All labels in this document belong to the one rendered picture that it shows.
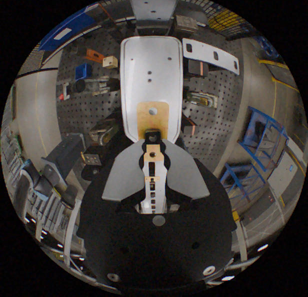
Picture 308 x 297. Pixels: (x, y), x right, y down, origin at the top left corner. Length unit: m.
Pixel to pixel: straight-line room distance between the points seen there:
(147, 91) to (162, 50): 0.17
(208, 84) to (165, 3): 0.63
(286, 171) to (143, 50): 7.97
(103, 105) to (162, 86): 0.48
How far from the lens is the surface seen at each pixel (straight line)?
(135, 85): 0.39
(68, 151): 0.80
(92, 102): 0.80
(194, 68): 0.45
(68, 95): 0.23
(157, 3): 0.36
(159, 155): 0.15
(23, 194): 0.59
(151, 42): 0.43
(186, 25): 0.44
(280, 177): 8.02
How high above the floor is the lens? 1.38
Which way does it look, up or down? 59 degrees down
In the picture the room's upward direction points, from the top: 176 degrees clockwise
